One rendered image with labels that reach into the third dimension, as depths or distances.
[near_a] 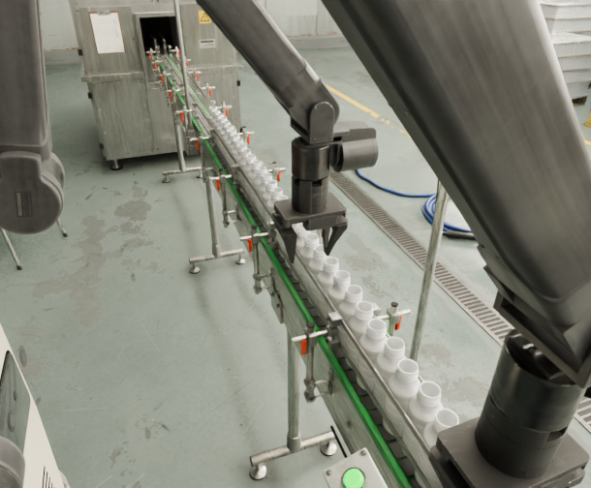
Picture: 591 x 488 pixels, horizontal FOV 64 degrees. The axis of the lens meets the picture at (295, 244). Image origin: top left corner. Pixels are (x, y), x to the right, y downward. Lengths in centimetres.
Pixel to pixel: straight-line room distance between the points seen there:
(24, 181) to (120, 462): 177
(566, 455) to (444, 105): 34
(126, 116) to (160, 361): 269
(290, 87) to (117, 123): 411
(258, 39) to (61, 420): 212
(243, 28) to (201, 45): 401
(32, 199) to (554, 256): 53
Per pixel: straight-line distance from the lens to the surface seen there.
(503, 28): 18
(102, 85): 461
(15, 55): 60
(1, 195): 63
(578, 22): 818
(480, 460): 43
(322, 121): 65
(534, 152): 21
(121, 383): 254
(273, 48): 62
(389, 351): 92
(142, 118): 469
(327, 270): 113
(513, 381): 37
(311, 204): 71
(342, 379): 108
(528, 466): 42
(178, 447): 224
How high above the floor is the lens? 180
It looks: 32 degrees down
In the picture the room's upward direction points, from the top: straight up
